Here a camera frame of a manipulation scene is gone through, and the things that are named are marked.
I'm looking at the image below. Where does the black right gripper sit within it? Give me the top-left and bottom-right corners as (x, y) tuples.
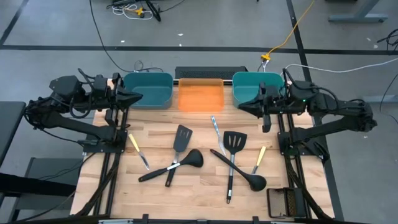
(238, 81), (292, 134)

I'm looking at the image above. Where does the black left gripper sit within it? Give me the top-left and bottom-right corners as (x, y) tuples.
(104, 72), (144, 126)

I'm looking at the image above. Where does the yellow handled table knife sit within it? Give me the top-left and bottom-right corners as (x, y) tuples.
(251, 146), (267, 175)
(128, 133), (150, 171)

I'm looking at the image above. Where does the black slotted spatula steel handle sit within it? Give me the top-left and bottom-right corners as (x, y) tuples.
(223, 131), (248, 205)

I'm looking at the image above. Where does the black spatula with black handle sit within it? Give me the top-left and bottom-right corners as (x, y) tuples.
(164, 124), (193, 188)

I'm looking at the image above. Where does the black plastic ladle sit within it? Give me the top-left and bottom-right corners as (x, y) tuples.
(210, 148), (267, 192)
(138, 148), (205, 183)

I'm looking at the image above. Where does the teal plastic bin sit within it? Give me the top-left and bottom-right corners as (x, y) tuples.
(123, 72), (174, 110)
(232, 72), (286, 109)

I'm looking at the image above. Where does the orange translucent plastic bin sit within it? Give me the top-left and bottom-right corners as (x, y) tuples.
(177, 78), (225, 113)

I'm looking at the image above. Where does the black perforated metal panel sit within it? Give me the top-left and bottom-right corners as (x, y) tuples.
(174, 65), (249, 80)

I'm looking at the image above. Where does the black stand leg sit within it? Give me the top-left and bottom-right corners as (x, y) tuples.
(144, 0), (162, 22)

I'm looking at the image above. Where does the metal box grater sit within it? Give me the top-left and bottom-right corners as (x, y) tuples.
(266, 187), (307, 219)

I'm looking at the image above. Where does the grey floor bar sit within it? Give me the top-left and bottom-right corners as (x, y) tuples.
(360, 95), (398, 104)

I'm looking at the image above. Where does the black flat bar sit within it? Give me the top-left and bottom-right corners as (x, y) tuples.
(0, 172), (78, 197)

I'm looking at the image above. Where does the grey desk foot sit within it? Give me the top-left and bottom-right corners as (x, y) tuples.
(328, 0), (389, 24)

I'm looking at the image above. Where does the black aluminium table frame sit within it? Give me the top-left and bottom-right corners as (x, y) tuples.
(277, 111), (336, 220)
(74, 77), (130, 218)

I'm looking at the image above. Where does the yellow extension cable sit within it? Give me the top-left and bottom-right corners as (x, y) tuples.
(260, 0), (317, 62)

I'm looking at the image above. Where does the black floor cable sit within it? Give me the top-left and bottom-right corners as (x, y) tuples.
(89, 0), (164, 73)

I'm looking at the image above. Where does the white coiled cable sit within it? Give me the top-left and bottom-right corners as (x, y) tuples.
(111, 3), (155, 21)

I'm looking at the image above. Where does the white floor cable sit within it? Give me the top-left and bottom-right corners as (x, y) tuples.
(279, 57), (398, 77)

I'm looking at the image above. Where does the black table edge rail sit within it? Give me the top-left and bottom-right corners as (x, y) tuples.
(12, 213), (368, 224)

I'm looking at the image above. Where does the black cable bundle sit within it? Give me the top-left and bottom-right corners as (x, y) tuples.
(376, 28), (398, 51)

